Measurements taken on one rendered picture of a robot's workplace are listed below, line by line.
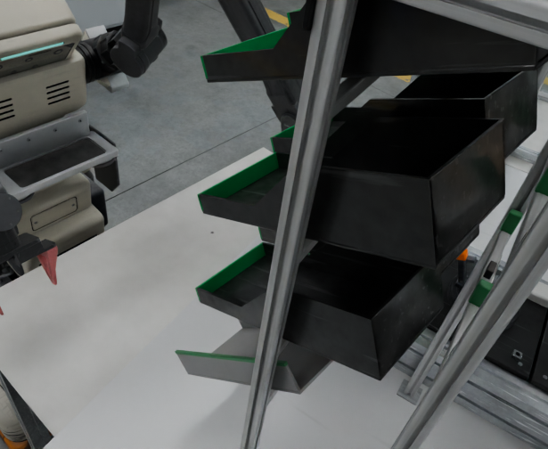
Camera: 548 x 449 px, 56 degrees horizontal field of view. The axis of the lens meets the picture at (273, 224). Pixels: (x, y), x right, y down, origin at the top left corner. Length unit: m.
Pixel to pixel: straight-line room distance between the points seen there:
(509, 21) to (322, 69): 0.11
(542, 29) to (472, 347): 0.24
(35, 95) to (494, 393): 1.05
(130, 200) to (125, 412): 1.79
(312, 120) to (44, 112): 0.91
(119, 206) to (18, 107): 1.53
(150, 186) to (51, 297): 1.66
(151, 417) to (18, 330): 0.32
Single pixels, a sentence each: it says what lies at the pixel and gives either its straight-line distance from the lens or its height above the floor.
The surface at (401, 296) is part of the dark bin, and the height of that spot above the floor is 1.37.
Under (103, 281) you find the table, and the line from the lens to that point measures 1.16.
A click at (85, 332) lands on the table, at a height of 0.86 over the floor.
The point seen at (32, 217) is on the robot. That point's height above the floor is 0.86.
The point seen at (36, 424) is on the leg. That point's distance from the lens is 1.53.
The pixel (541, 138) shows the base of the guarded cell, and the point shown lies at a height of 0.86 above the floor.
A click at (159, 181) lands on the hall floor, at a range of 2.78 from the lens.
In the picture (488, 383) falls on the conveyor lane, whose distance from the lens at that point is 1.03.
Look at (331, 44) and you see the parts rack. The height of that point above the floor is 1.60.
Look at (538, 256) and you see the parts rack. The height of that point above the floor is 1.52.
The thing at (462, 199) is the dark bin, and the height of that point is 1.50.
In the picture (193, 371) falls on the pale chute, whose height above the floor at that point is 1.01.
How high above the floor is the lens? 1.73
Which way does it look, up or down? 43 degrees down
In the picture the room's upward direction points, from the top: 9 degrees clockwise
